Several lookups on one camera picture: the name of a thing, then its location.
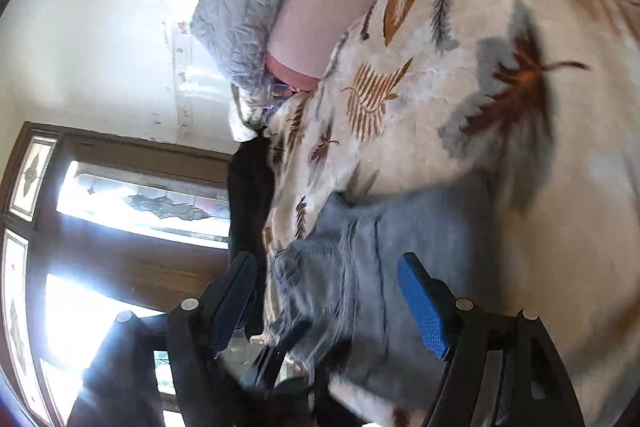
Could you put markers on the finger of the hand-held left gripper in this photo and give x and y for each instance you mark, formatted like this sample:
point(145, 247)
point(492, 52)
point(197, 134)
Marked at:
point(280, 357)

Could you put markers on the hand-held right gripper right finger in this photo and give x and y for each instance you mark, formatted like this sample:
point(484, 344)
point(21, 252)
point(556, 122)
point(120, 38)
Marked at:
point(425, 312)

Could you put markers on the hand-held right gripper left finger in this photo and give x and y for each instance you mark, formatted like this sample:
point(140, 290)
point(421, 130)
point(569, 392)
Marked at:
point(230, 302)

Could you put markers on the blue denim pants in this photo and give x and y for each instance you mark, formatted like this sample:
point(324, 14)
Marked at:
point(360, 267)

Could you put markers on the wooden stained glass door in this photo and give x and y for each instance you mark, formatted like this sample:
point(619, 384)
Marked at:
point(125, 257)

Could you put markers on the large black cloth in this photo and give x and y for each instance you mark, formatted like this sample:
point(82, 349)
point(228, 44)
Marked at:
point(250, 187)

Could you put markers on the leaf print blanket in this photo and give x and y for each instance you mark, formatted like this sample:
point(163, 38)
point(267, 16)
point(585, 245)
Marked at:
point(550, 232)

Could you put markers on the colourful printed packet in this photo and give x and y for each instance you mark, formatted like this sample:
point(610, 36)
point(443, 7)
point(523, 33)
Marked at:
point(279, 94)

